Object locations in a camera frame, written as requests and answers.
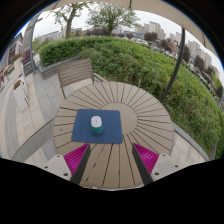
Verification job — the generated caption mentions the wooden slat chair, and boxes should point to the wooden slat chair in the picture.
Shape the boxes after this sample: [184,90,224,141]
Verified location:
[54,57,109,99]

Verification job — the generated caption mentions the dense-leaved tree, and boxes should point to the dense-leaved tree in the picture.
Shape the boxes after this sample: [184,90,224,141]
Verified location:
[86,2,141,37]

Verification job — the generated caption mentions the white flower planter box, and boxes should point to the white flower planter box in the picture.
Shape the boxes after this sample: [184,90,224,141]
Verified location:
[12,79,30,113]

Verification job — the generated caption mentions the distant apartment buildings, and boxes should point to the distant apartment buildings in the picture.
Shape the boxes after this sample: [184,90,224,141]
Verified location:
[133,20,214,69]

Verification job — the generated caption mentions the dark sign pillar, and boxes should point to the dark sign pillar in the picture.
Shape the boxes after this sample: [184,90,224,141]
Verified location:
[21,16,43,76]

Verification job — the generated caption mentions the white and teal computer mouse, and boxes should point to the white and teal computer mouse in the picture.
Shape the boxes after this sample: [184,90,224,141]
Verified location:
[90,115,104,135]

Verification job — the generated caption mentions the grey shopfront building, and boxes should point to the grey shopfront building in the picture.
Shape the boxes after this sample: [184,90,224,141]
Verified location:
[0,33,24,91]

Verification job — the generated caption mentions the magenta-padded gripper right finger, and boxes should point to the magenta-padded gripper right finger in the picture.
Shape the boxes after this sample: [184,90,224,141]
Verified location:
[131,143,184,186]

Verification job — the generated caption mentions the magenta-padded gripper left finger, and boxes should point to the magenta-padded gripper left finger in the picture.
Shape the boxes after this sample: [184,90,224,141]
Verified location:
[43,143,92,186]

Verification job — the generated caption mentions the green hedge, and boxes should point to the green hedge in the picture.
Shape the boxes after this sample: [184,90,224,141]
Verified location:
[38,35,224,158]

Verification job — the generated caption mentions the blue mouse pad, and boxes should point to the blue mouse pad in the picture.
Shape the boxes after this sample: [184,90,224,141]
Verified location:
[71,108,124,145]

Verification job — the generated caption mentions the sparse-leaved tree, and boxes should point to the sparse-leaved tree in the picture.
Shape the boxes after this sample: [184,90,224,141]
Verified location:
[49,2,93,40]

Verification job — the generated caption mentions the dark curved parasol pole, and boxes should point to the dark curved parasol pole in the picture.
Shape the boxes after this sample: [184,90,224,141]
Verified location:
[159,27,186,104]

